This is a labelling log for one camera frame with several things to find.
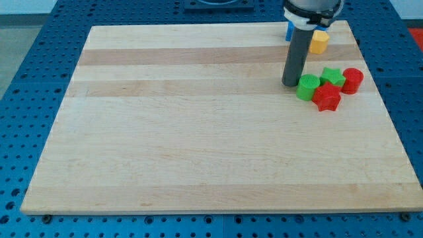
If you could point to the red cylinder block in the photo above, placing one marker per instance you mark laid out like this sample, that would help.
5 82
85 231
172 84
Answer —
354 78

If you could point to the wooden board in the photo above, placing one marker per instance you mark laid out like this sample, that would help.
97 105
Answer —
194 119

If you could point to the blue triangle block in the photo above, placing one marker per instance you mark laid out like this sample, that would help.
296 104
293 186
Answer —
291 27

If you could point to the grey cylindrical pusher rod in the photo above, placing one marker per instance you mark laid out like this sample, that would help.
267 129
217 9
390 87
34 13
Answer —
296 57

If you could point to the green cylinder block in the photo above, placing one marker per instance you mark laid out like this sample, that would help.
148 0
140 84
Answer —
307 85

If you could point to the red star block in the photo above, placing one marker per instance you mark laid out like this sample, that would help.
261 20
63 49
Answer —
327 97

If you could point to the yellow hexagon block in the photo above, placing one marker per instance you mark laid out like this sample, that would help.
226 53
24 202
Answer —
319 42

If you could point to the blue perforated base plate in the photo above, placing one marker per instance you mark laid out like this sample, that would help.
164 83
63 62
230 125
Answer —
29 106

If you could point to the green star block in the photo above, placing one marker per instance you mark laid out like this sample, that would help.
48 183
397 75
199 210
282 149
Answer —
333 76

